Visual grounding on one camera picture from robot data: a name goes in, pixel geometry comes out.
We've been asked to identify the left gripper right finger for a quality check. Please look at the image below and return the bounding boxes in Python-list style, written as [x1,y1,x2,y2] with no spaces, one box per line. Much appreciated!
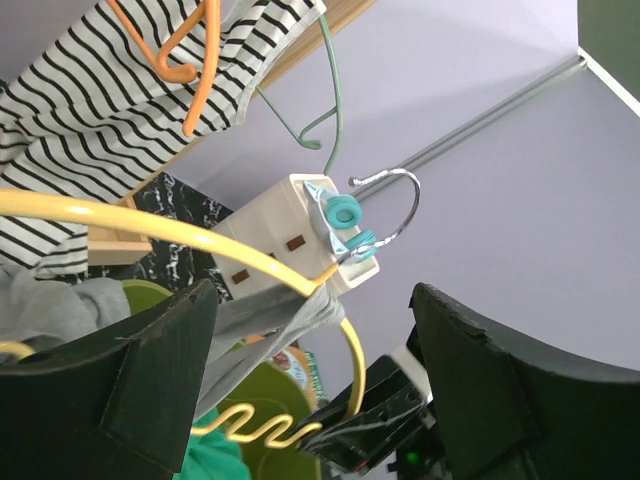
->
[410,283,639,479]

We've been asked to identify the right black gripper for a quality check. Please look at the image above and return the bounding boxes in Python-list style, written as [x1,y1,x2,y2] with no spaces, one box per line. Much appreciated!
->
[297,345,450,479]

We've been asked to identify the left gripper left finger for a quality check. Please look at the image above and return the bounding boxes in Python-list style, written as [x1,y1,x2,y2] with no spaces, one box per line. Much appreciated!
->
[1,280,218,479]

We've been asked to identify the green tank top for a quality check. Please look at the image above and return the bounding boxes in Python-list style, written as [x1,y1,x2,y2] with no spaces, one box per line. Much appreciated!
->
[172,429,251,480]

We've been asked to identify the grey tank top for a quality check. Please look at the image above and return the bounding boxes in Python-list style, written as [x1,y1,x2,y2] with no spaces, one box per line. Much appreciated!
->
[1,265,345,420]

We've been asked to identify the green hanger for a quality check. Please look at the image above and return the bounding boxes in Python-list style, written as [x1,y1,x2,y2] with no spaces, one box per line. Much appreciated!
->
[254,13,346,176]

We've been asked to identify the black white striped tank top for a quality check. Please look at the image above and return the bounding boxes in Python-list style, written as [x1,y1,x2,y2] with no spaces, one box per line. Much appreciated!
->
[0,0,327,281]

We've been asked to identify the orange hanger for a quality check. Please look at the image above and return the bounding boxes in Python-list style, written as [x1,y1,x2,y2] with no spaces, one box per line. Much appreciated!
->
[107,0,222,137]

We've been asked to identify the book with green cover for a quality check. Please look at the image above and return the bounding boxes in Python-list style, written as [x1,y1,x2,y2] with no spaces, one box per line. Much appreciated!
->
[271,345,329,411]

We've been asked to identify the olive plastic basket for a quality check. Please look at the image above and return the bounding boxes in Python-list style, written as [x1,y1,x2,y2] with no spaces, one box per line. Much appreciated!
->
[119,278,324,480]

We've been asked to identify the teal cat-ear headphones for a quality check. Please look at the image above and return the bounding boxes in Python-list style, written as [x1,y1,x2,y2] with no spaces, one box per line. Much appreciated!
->
[303,181,377,264]

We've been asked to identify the cream drawer cabinet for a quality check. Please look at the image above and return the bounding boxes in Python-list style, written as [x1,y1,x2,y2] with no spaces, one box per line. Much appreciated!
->
[213,174,380,299]

